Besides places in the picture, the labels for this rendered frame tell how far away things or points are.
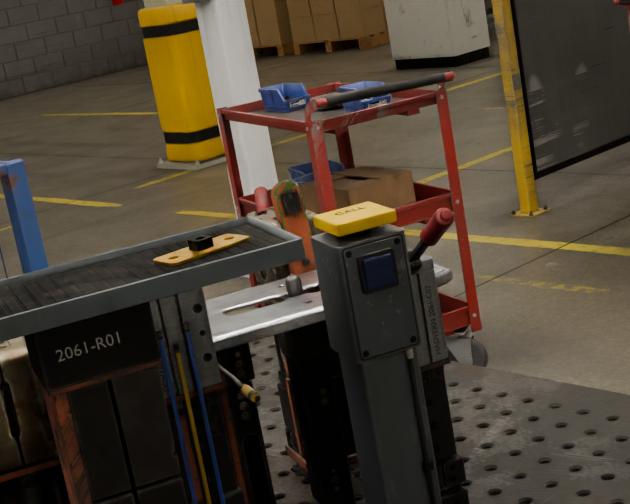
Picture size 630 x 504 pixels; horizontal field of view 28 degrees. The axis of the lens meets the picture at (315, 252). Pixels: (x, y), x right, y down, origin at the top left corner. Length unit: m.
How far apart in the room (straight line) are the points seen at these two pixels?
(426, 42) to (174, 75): 3.77
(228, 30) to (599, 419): 3.87
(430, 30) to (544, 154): 5.91
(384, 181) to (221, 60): 1.88
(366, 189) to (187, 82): 4.98
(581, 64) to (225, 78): 1.76
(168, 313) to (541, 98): 4.76
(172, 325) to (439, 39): 10.49
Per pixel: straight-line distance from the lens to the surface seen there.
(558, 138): 6.00
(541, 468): 1.67
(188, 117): 8.59
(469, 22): 11.75
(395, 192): 3.74
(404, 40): 11.97
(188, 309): 1.25
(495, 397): 1.91
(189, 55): 8.57
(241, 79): 5.46
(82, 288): 1.07
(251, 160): 5.49
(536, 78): 5.88
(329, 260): 1.14
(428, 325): 1.35
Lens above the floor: 1.41
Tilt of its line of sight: 14 degrees down
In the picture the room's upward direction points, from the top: 10 degrees counter-clockwise
